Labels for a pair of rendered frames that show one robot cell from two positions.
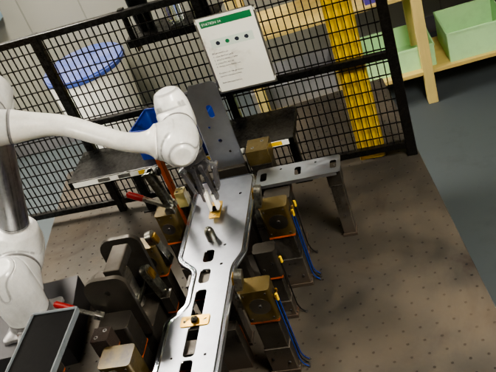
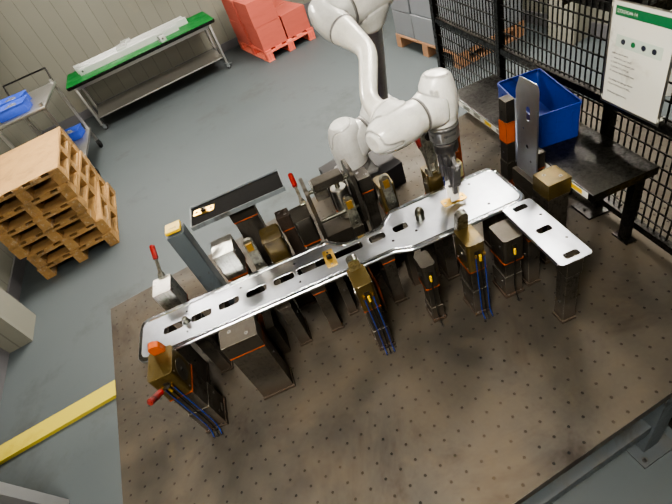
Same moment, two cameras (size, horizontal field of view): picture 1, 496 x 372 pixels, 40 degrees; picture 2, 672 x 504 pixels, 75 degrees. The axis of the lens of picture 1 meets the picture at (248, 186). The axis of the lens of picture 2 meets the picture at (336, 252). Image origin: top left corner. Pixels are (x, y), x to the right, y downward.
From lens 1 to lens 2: 136 cm
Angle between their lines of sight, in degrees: 55
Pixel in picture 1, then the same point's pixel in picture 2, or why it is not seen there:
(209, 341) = (312, 277)
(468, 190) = not seen: outside the picture
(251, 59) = (645, 83)
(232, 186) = (496, 192)
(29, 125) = (343, 37)
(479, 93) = not seen: outside the picture
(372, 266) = (521, 356)
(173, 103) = (426, 90)
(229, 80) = (614, 91)
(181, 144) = (374, 133)
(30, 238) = not seen: hidden behind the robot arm
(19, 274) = (343, 136)
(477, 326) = (479, 489)
